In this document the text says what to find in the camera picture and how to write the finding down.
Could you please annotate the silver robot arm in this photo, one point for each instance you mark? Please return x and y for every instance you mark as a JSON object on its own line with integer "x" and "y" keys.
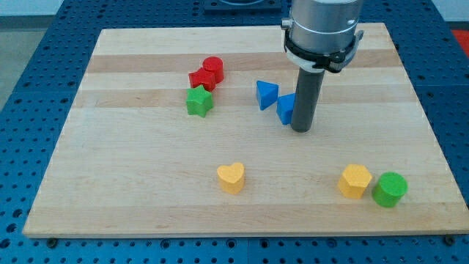
{"x": 324, "y": 26}

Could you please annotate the yellow heart block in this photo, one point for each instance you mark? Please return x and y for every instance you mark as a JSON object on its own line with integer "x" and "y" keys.
{"x": 231, "y": 178}

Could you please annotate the green star block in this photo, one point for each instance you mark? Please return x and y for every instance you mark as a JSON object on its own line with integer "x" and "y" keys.
{"x": 199, "y": 101}

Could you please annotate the blue triangle block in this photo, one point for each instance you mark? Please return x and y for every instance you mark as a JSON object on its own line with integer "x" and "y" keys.
{"x": 266, "y": 94}

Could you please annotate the light wooden board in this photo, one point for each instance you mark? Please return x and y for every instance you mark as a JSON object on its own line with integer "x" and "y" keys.
{"x": 131, "y": 162}

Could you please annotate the blue cube block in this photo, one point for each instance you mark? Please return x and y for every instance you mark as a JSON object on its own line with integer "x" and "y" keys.
{"x": 284, "y": 109}

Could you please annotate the red star block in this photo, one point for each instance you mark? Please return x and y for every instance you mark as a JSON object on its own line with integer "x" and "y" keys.
{"x": 204, "y": 78}

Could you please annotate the red cylinder block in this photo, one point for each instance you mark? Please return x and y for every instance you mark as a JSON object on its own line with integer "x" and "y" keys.
{"x": 215, "y": 65}

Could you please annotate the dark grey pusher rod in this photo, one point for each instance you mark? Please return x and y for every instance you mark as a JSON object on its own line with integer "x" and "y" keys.
{"x": 306, "y": 96}

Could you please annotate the black white wrist clamp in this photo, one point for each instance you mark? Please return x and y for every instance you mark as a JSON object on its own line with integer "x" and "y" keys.
{"x": 318, "y": 58}

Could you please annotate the yellow hexagon block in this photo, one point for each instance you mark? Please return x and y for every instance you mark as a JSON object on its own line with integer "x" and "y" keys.
{"x": 354, "y": 181}

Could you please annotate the green cylinder block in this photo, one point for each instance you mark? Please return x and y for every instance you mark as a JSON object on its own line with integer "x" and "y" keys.
{"x": 390, "y": 188}

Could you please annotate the dark blue base plate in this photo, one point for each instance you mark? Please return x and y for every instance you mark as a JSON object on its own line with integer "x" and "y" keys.
{"x": 213, "y": 6}

